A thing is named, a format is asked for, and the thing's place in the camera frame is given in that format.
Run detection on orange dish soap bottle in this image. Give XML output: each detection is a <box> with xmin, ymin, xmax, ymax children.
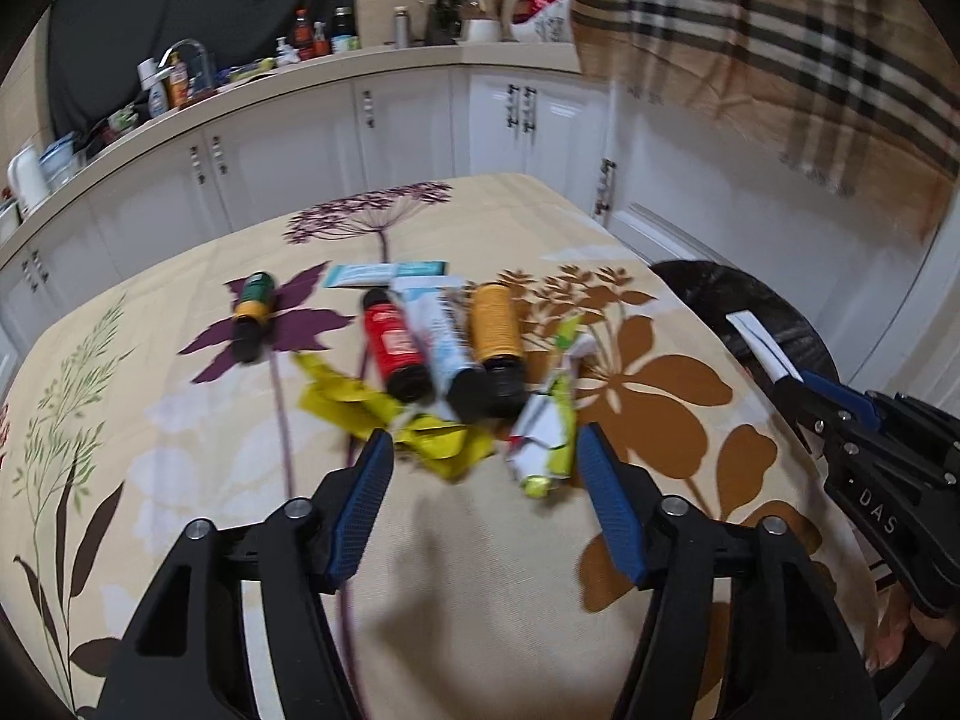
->
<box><xmin>169</xmin><ymin>52</ymin><xmax>190</xmax><ymax>109</ymax></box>

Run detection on silver thermos bottle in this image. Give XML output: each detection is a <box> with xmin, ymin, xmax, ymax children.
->
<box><xmin>392</xmin><ymin>5</ymin><xmax>412</xmax><ymax>49</ymax></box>

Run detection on green white crumpled wrapper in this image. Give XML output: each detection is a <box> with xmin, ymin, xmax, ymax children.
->
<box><xmin>506</xmin><ymin>316</ymin><xmax>597</xmax><ymax>499</ymax></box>

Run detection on red bottle black cap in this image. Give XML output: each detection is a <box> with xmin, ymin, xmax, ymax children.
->
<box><xmin>361</xmin><ymin>288</ymin><xmax>433</xmax><ymax>405</ymax></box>

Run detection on dark window covering cloth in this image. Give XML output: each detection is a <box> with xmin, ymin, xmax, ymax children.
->
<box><xmin>46</xmin><ymin>0</ymin><xmax>355</xmax><ymax>137</ymax></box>

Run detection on black knife block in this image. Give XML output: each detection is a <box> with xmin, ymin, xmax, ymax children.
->
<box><xmin>423</xmin><ymin>0</ymin><xmax>462</xmax><ymax>46</ymax></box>

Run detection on yellow crumpled wrapper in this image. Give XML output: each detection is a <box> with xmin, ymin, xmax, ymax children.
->
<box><xmin>293</xmin><ymin>353</ymin><xmax>494</xmax><ymax>483</ymax></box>

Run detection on white electric kettle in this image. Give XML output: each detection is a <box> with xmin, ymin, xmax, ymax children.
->
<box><xmin>7</xmin><ymin>143</ymin><xmax>50</xmax><ymax>216</ymax></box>

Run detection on teal white flat box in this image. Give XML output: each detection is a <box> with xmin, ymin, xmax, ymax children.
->
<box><xmin>324</xmin><ymin>260</ymin><xmax>448</xmax><ymax>289</ymax></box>

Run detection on white blue tube black cap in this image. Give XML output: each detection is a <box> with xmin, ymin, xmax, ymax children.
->
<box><xmin>391</xmin><ymin>277</ymin><xmax>491</xmax><ymax>424</ymax></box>

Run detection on white paper strip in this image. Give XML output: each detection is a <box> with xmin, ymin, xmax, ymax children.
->
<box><xmin>726</xmin><ymin>310</ymin><xmax>800</xmax><ymax>383</ymax></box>

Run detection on floral beige tablecloth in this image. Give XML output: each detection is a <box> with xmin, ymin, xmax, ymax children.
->
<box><xmin>2</xmin><ymin>174</ymin><xmax>877</xmax><ymax>718</ymax></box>

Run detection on red white rice cooker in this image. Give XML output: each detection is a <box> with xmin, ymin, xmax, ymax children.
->
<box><xmin>511</xmin><ymin>0</ymin><xmax>573</xmax><ymax>44</ymax></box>

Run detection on black trash bin bag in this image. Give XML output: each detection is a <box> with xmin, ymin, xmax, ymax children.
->
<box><xmin>647</xmin><ymin>258</ymin><xmax>842</xmax><ymax>392</ymax></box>

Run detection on plaid beige curtain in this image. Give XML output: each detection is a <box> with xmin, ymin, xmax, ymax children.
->
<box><xmin>571</xmin><ymin>0</ymin><xmax>958</xmax><ymax>241</ymax></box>

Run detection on chrome sink faucet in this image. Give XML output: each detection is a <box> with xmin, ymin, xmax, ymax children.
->
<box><xmin>158</xmin><ymin>37</ymin><xmax>215</xmax><ymax>106</ymax></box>

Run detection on orange bottle black cap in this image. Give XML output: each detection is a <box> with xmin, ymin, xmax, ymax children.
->
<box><xmin>470</xmin><ymin>283</ymin><xmax>527</xmax><ymax>421</ymax></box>

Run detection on green and orange bottle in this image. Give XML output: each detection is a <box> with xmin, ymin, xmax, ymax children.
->
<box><xmin>231</xmin><ymin>271</ymin><xmax>277</xmax><ymax>364</ymax></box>

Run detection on white kitchen cabinets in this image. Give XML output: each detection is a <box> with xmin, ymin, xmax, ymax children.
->
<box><xmin>2</xmin><ymin>65</ymin><xmax>958</xmax><ymax>406</ymax></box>

